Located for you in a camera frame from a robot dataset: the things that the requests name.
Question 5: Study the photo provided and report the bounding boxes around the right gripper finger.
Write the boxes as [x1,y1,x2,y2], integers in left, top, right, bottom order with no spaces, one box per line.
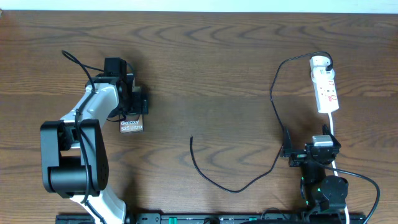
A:
[282,127,293,150]
[322,124,333,136]

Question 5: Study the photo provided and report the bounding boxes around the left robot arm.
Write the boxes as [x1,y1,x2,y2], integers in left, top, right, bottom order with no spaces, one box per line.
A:
[40,72,147,223]

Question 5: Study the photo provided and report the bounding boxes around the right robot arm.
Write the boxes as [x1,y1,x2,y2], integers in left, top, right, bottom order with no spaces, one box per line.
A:
[282,125,348,223]

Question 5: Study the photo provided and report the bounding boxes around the black charger cable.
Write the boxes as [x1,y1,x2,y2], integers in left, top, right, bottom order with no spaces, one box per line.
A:
[189,51,334,194]

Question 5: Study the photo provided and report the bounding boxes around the white USB charger plug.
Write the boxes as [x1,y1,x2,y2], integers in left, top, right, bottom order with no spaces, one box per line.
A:
[310,55,333,71]

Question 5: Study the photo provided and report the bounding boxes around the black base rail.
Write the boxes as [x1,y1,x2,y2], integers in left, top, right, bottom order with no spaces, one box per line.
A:
[55,212,368,224]

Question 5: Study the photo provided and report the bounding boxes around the white power strip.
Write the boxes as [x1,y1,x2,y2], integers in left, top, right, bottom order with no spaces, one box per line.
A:
[311,67,339,114]

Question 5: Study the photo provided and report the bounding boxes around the white power strip cord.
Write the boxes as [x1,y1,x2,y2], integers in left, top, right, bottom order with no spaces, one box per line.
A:
[327,112,351,224]

